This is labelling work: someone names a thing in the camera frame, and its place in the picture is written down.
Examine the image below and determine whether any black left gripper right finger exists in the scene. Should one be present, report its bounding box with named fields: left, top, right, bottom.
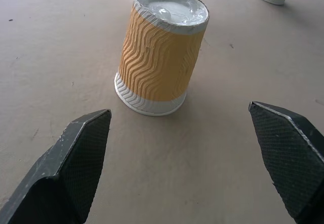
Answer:
left=248, top=101, right=324, bottom=224

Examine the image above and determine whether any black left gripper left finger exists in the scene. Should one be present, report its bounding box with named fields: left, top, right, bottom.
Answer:
left=0, top=108, right=112, bottom=224

